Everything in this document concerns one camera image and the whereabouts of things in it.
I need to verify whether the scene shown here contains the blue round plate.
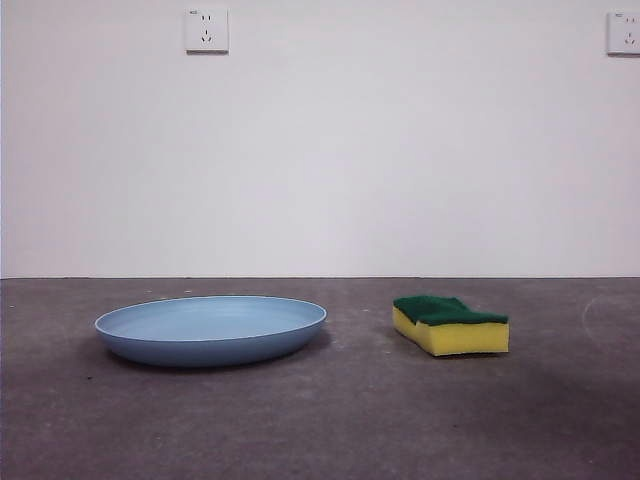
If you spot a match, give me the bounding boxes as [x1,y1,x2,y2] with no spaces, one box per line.
[94,295,329,369]

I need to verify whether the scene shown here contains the yellow sponge with green pad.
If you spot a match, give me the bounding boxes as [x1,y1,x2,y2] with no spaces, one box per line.
[391,294,511,359]

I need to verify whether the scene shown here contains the white wall socket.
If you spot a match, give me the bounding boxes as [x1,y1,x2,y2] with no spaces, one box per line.
[185,6,231,56]
[606,10,640,57]

